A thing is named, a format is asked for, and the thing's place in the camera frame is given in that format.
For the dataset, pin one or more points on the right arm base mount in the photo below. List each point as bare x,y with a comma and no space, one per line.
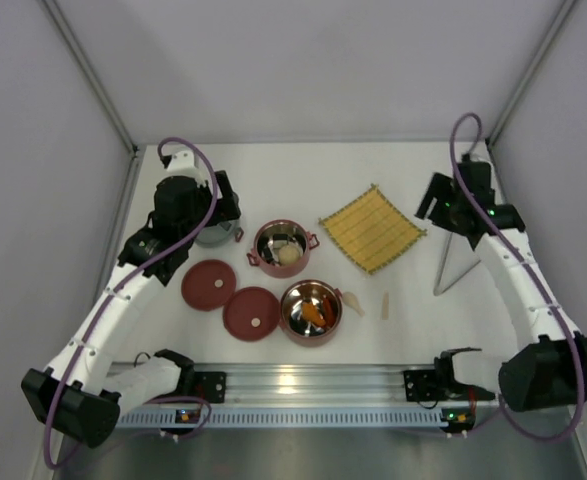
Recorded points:
426,386

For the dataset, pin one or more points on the pink lunch box tier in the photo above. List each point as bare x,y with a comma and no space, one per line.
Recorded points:
298,235

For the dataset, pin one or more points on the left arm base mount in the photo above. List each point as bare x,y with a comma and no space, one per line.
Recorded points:
209,385

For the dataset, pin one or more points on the perforated cable duct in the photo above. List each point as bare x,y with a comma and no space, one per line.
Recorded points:
226,417

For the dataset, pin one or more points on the aluminium mounting rail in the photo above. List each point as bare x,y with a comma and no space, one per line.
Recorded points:
261,385

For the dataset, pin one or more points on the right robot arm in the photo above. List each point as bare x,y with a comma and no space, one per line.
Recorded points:
549,368

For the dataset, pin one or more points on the sushi roll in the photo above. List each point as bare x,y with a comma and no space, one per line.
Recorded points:
280,237
268,256

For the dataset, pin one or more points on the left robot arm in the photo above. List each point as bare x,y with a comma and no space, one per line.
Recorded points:
74,393

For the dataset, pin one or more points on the bamboo woven mat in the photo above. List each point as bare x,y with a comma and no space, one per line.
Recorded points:
371,232

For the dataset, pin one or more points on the beige spoon handle piece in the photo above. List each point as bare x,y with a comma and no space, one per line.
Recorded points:
385,309

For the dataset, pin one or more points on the grey lunch box lid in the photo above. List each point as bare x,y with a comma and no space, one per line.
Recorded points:
220,234

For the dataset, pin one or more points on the metal tongs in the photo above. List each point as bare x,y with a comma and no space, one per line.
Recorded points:
456,260

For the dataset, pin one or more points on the orange fried chicken piece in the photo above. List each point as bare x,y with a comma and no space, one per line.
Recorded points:
312,315

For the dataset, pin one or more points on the dark red lid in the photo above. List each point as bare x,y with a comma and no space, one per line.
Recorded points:
208,285
251,314

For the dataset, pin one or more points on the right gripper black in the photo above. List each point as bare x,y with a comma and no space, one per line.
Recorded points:
434,198

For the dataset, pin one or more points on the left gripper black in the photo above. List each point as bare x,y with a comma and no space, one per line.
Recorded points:
228,198

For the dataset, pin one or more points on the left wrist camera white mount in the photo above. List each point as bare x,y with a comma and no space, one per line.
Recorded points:
184,163

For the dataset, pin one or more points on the beige spoon head piece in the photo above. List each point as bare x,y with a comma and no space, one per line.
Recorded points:
351,301

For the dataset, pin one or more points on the red sausage piece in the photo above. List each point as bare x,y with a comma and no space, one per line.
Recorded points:
330,311

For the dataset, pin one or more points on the white steamed bun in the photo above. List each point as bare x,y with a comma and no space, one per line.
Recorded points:
288,254

